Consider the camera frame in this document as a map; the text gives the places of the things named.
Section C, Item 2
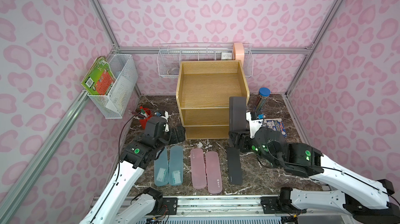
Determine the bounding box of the black pencil case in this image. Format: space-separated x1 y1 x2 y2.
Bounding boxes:
229 96 247 136
227 148 243 185

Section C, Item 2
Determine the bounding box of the pink pencil case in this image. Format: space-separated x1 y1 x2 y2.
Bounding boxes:
190 148 207 189
205 152 223 194

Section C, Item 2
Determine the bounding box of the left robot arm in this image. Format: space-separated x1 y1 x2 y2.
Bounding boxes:
81 110 185 224

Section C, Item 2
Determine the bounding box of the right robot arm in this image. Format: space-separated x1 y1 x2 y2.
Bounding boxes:
229 109 400 224

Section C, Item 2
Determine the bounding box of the wooden three-tier shelf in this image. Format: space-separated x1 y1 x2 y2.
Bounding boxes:
176 60 250 140

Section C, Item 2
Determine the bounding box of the blue-lid pencil tube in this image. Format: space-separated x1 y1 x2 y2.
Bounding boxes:
254 87 271 111

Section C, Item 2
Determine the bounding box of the red pen cup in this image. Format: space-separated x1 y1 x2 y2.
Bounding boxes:
137 106 153 129

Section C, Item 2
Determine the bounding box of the blue white box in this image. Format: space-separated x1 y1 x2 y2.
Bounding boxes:
263 118 287 138

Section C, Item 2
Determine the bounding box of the white paper in basket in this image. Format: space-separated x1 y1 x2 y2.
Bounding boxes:
105 75 134 116

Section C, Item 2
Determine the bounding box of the white mesh basket left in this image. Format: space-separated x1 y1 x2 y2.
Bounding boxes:
81 54 138 119

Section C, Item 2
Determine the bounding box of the green red booklet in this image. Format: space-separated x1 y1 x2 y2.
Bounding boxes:
81 56 116 96

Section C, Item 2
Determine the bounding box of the small white socket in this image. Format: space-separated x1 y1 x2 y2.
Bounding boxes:
221 52 233 60

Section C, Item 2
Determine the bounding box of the pink box in rack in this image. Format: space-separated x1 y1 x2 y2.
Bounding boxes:
232 42 245 65

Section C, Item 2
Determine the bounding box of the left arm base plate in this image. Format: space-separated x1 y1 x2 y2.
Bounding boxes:
148 197 178 215

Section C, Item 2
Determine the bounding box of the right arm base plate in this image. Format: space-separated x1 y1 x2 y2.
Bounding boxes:
260 196 307 214

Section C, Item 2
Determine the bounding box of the white wire rack back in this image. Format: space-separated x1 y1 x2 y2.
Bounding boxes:
157 43 254 79

